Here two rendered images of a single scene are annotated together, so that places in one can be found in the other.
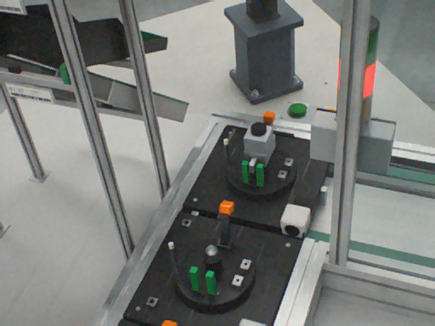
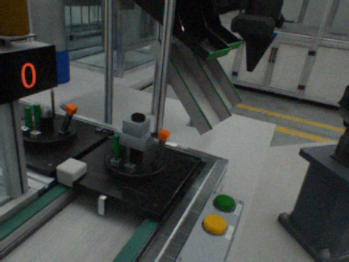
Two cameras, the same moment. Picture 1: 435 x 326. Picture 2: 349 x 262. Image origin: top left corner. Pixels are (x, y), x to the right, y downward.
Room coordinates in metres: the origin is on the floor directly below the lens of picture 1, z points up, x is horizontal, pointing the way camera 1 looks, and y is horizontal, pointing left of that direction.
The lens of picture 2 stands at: (0.92, -0.67, 1.35)
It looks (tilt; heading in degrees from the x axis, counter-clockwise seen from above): 25 degrees down; 86
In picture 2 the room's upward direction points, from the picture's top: 7 degrees clockwise
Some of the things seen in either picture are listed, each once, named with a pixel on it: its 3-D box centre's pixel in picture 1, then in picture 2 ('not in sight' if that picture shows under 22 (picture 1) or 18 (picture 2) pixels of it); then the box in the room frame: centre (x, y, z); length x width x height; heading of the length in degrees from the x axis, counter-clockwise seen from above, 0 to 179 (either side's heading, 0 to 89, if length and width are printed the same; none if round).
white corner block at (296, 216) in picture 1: (295, 221); (72, 172); (0.76, -0.12, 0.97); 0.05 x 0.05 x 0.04; 65
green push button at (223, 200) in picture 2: (297, 111); (224, 203); (1.08, -0.18, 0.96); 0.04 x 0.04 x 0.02
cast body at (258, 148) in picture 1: (257, 144); (133, 129); (0.88, -0.07, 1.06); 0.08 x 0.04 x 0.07; 155
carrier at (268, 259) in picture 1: (212, 261); (46, 120); (0.66, 0.03, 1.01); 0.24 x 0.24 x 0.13; 65
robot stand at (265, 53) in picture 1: (264, 48); (336, 201); (1.34, -0.14, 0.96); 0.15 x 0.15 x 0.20; 19
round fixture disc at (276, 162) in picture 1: (261, 171); (135, 161); (0.89, -0.08, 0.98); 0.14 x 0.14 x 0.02
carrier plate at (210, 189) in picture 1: (261, 177); (135, 168); (0.89, -0.08, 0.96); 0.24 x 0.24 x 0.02; 65
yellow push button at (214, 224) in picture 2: not in sight; (214, 225); (1.05, -0.24, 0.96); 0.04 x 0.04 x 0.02
